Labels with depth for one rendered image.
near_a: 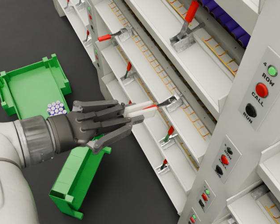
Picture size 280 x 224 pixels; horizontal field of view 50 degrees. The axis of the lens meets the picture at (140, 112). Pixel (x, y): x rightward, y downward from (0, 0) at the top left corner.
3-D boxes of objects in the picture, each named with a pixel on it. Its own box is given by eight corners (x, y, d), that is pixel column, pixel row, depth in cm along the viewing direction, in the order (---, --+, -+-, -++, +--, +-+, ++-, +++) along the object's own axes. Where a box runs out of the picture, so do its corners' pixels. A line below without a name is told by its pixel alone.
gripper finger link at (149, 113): (128, 113, 65) (130, 115, 65) (156, 106, 68) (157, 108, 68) (126, 121, 68) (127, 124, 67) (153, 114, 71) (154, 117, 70)
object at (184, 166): (190, 198, 84) (183, 188, 73) (104, 58, 115) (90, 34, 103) (252, 161, 85) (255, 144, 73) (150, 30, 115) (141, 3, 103)
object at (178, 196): (182, 218, 100) (175, 211, 89) (109, 89, 131) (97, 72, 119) (234, 186, 101) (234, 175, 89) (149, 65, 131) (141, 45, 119)
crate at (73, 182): (62, 213, 112) (82, 220, 111) (48, 194, 95) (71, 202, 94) (94, 144, 128) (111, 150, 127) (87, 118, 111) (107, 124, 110)
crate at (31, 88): (74, 122, 134) (73, 118, 126) (29, 141, 129) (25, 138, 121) (49, 63, 139) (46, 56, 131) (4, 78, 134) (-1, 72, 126)
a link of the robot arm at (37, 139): (27, 176, 58) (58, 166, 61) (23, 150, 51) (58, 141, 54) (15, 139, 63) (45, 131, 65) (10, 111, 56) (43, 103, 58)
